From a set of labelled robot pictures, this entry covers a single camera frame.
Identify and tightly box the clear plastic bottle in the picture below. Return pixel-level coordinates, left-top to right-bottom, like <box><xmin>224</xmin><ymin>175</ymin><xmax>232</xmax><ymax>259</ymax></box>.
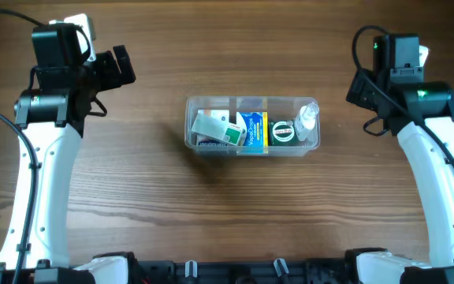
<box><xmin>294</xmin><ymin>103</ymin><xmax>319</xmax><ymax>141</ymax></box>

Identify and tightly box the white Panadol box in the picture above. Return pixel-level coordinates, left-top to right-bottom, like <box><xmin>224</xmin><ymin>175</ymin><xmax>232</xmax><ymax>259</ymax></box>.
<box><xmin>190</xmin><ymin>109</ymin><xmax>244</xmax><ymax>147</ymax></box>

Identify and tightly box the green Zam-Buk ointment box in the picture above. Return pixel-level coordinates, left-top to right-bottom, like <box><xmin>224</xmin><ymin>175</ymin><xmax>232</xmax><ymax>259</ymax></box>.
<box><xmin>269</xmin><ymin>120</ymin><xmax>298</xmax><ymax>146</ymax></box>

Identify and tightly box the white Hansaplast box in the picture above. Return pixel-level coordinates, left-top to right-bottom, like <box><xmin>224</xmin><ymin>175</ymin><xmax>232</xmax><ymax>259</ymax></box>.
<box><xmin>195</xmin><ymin>110</ymin><xmax>247</xmax><ymax>148</ymax></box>

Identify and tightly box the blue VapoDrops box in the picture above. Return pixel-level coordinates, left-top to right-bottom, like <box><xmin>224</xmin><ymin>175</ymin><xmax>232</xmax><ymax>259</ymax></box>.
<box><xmin>236</xmin><ymin>112</ymin><xmax>269</xmax><ymax>155</ymax></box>

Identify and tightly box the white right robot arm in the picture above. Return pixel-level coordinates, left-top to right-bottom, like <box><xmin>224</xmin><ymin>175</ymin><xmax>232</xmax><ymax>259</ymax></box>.
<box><xmin>346</xmin><ymin>27</ymin><xmax>454</xmax><ymax>283</ymax></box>

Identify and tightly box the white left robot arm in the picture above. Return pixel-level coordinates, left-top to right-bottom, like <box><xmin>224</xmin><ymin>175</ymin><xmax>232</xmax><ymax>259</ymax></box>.
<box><xmin>0</xmin><ymin>14</ymin><xmax>136</xmax><ymax>271</ymax></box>

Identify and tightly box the clear plastic container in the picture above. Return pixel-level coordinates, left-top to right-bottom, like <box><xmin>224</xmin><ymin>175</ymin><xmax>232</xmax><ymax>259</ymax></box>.
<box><xmin>184</xmin><ymin>96</ymin><xmax>321</xmax><ymax>157</ymax></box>

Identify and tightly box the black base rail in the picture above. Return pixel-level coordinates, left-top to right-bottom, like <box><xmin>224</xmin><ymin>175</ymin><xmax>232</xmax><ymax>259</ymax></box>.
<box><xmin>110</xmin><ymin>251</ymin><xmax>454</xmax><ymax>284</ymax></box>

